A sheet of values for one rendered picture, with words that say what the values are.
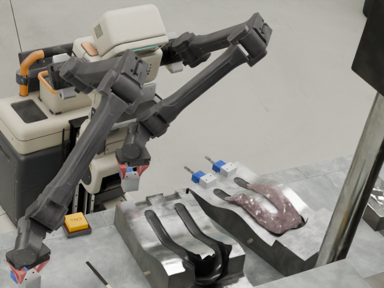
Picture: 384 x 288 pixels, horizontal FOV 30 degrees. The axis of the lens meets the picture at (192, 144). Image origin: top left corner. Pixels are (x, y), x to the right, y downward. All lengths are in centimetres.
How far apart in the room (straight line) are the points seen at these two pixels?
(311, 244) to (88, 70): 88
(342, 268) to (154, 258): 83
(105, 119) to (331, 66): 359
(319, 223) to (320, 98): 255
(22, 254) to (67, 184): 20
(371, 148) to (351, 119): 334
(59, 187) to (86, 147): 12
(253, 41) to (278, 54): 316
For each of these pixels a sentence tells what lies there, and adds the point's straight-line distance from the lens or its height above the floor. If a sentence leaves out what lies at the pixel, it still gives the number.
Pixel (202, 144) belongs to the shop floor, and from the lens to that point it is 416.
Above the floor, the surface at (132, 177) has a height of 96.
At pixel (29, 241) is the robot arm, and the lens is 180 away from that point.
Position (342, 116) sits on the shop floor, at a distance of 475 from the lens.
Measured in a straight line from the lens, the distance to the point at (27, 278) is 200.
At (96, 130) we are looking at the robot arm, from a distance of 185.
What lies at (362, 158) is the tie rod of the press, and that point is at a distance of 144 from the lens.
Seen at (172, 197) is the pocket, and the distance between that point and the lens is 242.
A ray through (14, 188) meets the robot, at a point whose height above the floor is 51.
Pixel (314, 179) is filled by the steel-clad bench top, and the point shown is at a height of 80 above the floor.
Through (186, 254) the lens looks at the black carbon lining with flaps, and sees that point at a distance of 215.
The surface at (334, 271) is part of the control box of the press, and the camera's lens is 142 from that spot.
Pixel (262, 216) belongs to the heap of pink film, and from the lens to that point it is 237.
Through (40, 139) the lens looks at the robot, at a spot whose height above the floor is 76.
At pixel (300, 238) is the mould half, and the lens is 232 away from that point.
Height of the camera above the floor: 243
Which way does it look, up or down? 36 degrees down
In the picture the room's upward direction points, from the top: 11 degrees clockwise
